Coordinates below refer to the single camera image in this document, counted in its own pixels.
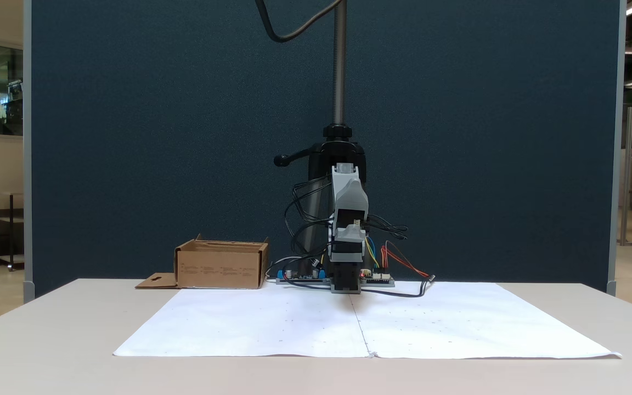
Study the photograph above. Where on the black cart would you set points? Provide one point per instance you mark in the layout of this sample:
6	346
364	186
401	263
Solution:
10	230

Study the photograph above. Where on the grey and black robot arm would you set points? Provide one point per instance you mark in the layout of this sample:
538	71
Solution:
346	277

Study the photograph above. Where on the dark blue partition panel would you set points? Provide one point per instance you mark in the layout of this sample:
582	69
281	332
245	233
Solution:
129	137

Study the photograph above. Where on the grey-framed circuit board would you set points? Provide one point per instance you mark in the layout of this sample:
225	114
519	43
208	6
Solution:
379	281

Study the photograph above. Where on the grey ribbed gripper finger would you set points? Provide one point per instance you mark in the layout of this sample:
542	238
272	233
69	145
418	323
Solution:
353	197

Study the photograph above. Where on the brown cardboard box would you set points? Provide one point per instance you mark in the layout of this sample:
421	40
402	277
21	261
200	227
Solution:
217	269

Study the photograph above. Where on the blue circuit board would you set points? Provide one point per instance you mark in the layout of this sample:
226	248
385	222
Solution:
299	277

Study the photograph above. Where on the black and silver tripod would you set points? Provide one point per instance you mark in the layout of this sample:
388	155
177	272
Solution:
339	82

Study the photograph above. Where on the framed window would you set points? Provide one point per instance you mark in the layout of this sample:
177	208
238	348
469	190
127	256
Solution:
6	88

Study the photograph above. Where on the white paper sheet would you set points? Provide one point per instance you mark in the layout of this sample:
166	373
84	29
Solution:
239	323

